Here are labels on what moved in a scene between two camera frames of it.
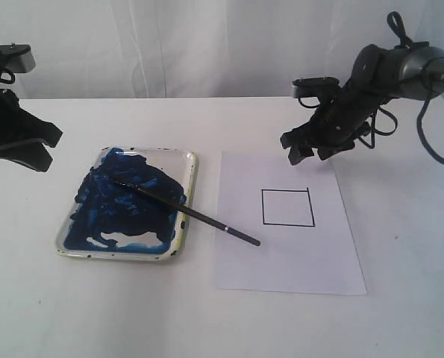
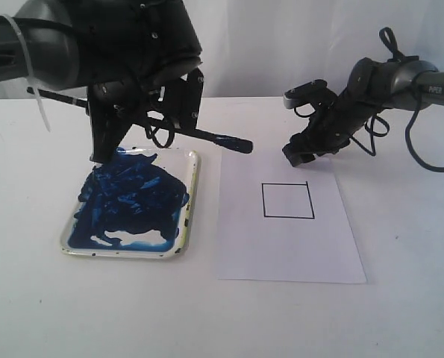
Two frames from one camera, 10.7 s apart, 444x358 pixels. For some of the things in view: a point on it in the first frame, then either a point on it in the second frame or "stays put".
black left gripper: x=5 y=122 -> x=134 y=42
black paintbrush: x=239 y=233 -> x=235 y=145
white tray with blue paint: x=108 y=218 stays put
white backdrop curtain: x=201 y=48 stays put
